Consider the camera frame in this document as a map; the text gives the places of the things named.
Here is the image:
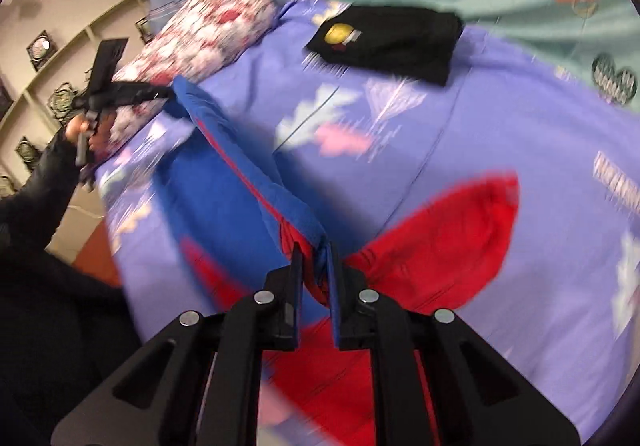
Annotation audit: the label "blue and red sweater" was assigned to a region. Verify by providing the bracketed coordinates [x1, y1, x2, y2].
[152, 75, 521, 446]

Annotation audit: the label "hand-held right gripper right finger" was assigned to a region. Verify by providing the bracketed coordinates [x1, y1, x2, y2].
[324, 241, 583, 446]

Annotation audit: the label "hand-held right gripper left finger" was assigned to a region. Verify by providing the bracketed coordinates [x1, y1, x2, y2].
[50, 243, 306, 446]

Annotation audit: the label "black framed wall pictures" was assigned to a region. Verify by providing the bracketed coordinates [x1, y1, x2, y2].
[0, 0, 171, 199]

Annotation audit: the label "beige wall shelf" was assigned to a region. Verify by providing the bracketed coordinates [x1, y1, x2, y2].
[0, 0, 151, 187]

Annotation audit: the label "purple printed bedsheet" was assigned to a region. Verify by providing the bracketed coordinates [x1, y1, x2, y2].
[95, 0, 640, 446]

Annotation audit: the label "floral pillow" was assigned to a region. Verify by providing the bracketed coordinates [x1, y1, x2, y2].
[97, 0, 279, 162]

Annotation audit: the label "person's black clothing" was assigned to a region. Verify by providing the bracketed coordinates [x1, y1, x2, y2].
[0, 246, 143, 446]

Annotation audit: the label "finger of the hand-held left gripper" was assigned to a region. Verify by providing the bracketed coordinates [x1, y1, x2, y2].
[107, 80, 177, 116]

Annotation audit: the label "folded black garment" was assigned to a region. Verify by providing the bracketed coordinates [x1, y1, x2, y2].
[305, 4, 464, 87]

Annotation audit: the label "person's left hand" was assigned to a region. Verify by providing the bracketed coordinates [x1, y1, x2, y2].
[66, 113, 109, 152]

